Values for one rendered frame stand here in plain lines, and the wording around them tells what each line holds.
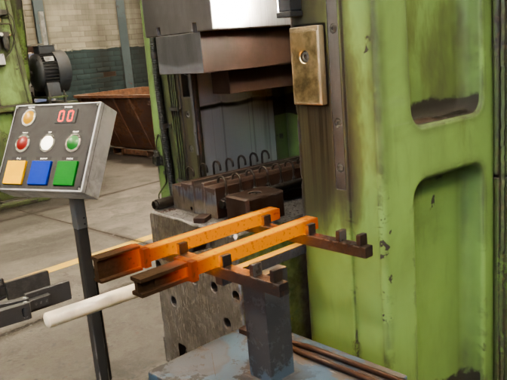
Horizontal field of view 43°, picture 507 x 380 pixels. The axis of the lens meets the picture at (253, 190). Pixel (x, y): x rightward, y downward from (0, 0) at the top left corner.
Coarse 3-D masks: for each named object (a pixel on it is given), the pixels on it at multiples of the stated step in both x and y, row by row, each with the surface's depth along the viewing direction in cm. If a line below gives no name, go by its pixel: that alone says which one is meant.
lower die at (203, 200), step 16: (208, 176) 172; (256, 176) 166; (272, 176) 167; (288, 176) 171; (176, 192) 170; (192, 192) 164; (208, 192) 158; (224, 192) 158; (288, 192) 171; (192, 208) 165; (208, 208) 160
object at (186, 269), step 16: (288, 224) 120; (304, 224) 120; (240, 240) 112; (256, 240) 112; (272, 240) 115; (176, 256) 104; (192, 256) 106; (208, 256) 105; (240, 256) 109; (144, 272) 99; (160, 272) 98; (176, 272) 101; (192, 272) 101; (144, 288) 97; (160, 288) 98
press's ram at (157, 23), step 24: (144, 0) 163; (168, 0) 155; (192, 0) 147; (216, 0) 143; (240, 0) 147; (264, 0) 152; (144, 24) 165; (168, 24) 157; (192, 24) 149; (216, 24) 144; (240, 24) 148; (264, 24) 153; (288, 24) 158
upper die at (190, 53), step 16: (192, 32) 150; (208, 32) 149; (224, 32) 152; (240, 32) 155; (256, 32) 158; (272, 32) 161; (288, 32) 165; (160, 48) 162; (176, 48) 156; (192, 48) 151; (208, 48) 149; (224, 48) 152; (240, 48) 155; (256, 48) 158; (272, 48) 162; (288, 48) 165; (160, 64) 163; (176, 64) 158; (192, 64) 152; (208, 64) 150; (224, 64) 153; (240, 64) 156; (256, 64) 159; (272, 64) 162
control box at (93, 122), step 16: (16, 112) 201; (48, 112) 195; (80, 112) 190; (96, 112) 187; (112, 112) 193; (16, 128) 199; (32, 128) 196; (48, 128) 193; (64, 128) 191; (80, 128) 188; (96, 128) 186; (112, 128) 193; (16, 144) 197; (32, 144) 194; (64, 144) 189; (80, 144) 186; (96, 144) 186; (16, 160) 195; (32, 160) 192; (48, 160) 190; (64, 160) 187; (80, 160) 184; (96, 160) 186; (0, 176) 196; (80, 176) 183; (96, 176) 186; (16, 192) 195; (32, 192) 191; (48, 192) 188; (64, 192) 185; (80, 192) 181; (96, 192) 187
